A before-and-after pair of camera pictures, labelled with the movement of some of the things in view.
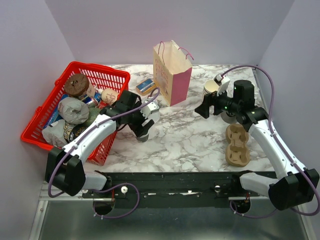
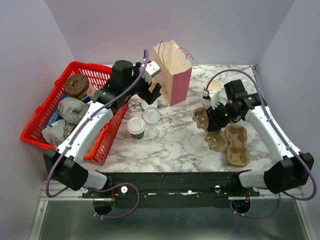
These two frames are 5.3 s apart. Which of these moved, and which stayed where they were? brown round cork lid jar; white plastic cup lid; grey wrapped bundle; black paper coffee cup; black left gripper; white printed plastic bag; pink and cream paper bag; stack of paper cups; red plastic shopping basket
Moved: white plastic cup lid; black left gripper; black paper coffee cup
Stayed: stack of paper cups; grey wrapped bundle; red plastic shopping basket; brown round cork lid jar; pink and cream paper bag; white printed plastic bag
